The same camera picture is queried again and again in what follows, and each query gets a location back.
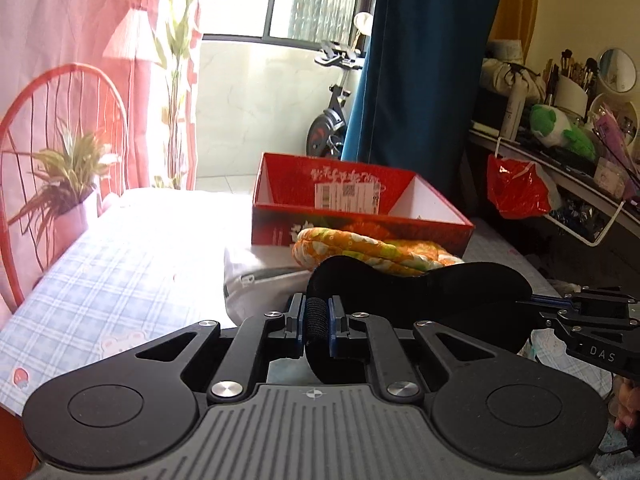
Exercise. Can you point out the white brush holder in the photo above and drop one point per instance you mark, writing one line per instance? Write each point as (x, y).
(570, 95)

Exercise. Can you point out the white zip pouch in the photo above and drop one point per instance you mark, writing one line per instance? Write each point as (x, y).
(260, 285)

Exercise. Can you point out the black sock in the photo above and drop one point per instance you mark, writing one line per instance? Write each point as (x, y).
(425, 290)

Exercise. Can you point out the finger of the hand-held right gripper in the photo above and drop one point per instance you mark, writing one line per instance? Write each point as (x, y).
(590, 324)
(550, 300)

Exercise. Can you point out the white cloth bundle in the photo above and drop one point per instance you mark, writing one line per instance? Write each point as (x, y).
(505, 72)

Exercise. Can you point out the person's right hand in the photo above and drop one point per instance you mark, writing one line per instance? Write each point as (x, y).
(630, 405)

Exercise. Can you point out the green plush toy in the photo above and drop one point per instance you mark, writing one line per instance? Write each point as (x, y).
(560, 127)

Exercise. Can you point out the red plastic bag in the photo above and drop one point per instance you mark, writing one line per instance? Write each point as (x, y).
(517, 187)

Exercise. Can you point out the black exercise bike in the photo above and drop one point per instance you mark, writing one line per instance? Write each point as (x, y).
(330, 120)

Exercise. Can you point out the blue curtain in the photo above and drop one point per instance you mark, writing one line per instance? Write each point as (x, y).
(425, 60)

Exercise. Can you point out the orange floral cloth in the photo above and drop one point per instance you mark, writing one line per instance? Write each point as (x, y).
(350, 247)

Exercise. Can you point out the red strawberry cardboard box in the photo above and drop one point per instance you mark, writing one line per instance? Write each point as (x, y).
(360, 185)

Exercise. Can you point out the window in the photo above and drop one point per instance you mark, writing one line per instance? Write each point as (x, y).
(280, 0)

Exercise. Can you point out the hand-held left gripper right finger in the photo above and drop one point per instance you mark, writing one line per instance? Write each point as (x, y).
(333, 327)

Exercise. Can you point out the yellow curtain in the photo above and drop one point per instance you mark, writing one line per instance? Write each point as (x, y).
(517, 0)

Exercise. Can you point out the round mirror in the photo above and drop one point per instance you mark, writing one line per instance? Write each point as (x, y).
(617, 70)

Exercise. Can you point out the dark desk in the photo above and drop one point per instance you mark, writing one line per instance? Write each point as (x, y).
(575, 165)

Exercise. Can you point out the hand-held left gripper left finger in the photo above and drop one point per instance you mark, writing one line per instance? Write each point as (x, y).
(300, 325)

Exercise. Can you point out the white bottle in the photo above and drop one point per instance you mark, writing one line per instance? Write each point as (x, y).
(514, 110)

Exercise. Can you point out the plaid bed sheet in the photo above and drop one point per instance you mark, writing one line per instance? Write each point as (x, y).
(150, 270)

